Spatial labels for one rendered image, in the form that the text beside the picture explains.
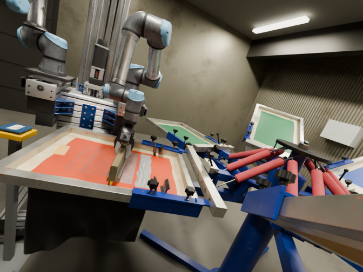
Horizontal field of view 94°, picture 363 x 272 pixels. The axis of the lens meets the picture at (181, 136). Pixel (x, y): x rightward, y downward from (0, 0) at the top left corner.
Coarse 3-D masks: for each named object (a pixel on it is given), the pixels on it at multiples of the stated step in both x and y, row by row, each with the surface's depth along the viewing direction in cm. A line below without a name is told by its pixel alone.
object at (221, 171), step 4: (220, 172) 102; (224, 172) 104; (228, 172) 106; (212, 176) 100; (220, 176) 101; (224, 176) 102; (228, 176) 102; (220, 180) 102; (224, 180) 102; (228, 180) 103
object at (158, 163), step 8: (72, 144) 95; (80, 144) 98; (96, 144) 104; (104, 144) 107; (72, 152) 87; (136, 152) 111; (128, 160) 98; (136, 160) 101; (152, 160) 107; (160, 160) 111; (168, 160) 115; (152, 168) 98; (160, 168) 101; (168, 168) 104
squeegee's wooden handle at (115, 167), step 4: (124, 144) 93; (120, 148) 86; (124, 148) 88; (120, 152) 82; (124, 152) 85; (116, 156) 78; (120, 156) 79; (124, 156) 91; (116, 160) 74; (120, 160) 76; (112, 164) 71; (116, 164) 71; (120, 164) 80; (112, 168) 70; (116, 168) 70; (112, 172) 70; (116, 172) 71; (112, 176) 71; (116, 176) 73; (108, 180) 71; (112, 180) 71
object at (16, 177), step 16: (64, 128) 102; (80, 128) 109; (32, 144) 77; (48, 144) 84; (0, 160) 61; (16, 160) 64; (0, 176) 56; (16, 176) 57; (32, 176) 59; (48, 176) 61; (64, 192) 61; (80, 192) 62; (96, 192) 63; (112, 192) 64; (128, 192) 67
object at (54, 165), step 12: (60, 156) 81; (72, 156) 84; (36, 168) 68; (48, 168) 70; (60, 168) 73; (132, 168) 91; (84, 180) 71; (96, 180) 73; (120, 180) 78; (132, 180) 81; (168, 192) 81
